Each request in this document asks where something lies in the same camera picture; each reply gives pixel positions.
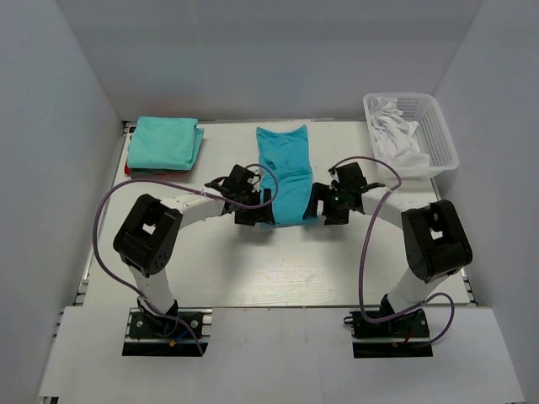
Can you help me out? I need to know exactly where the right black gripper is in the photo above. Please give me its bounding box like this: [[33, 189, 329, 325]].
[[303, 182, 350, 225]]

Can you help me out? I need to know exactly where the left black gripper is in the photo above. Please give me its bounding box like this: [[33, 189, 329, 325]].
[[235, 188, 275, 226]]

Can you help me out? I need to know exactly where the blue t-shirt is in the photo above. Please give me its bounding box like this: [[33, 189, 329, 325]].
[[256, 125, 313, 227]]

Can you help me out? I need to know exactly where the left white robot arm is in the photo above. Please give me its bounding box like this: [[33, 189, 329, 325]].
[[113, 165, 279, 336]]

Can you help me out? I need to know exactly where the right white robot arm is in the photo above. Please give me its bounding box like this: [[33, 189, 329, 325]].
[[303, 157, 472, 336]]

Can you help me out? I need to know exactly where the crumpled white t-shirt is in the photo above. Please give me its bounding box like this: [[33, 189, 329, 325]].
[[368, 96, 430, 168]]

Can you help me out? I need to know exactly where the white plastic laundry basket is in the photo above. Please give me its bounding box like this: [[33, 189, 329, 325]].
[[363, 93, 460, 178]]

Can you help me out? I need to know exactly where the folded mint green t-shirt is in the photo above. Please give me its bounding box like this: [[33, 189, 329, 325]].
[[127, 116, 205, 171]]

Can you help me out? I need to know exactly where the folded red t-shirt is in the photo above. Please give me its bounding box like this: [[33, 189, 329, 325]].
[[124, 165, 185, 177]]

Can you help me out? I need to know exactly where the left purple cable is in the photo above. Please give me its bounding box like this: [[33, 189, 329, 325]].
[[92, 162, 280, 354]]

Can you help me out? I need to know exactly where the purple cable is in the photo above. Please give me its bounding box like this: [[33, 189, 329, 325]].
[[328, 157, 456, 347], [92, 162, 280, 354]]

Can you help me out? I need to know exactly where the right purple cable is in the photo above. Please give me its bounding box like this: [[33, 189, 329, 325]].
[[328, 157, 456, 347]]

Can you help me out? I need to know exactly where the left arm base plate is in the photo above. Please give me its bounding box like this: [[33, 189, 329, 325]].
[[122, 308, 212, 358]]

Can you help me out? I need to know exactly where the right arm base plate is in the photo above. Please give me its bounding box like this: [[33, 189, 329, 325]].
[[343, 310, 434, 359]]

